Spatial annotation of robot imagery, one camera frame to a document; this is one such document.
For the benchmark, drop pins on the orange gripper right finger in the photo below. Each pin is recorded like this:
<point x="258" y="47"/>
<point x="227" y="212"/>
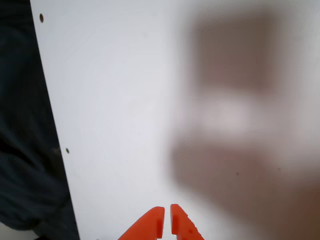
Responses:
<point x="181" y="225"/>

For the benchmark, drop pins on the person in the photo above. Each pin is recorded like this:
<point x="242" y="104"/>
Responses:
<point x="20" y="100"/>

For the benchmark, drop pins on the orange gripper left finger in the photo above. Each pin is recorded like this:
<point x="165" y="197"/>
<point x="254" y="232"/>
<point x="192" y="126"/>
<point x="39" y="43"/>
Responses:
<point x="150" y="225"/>

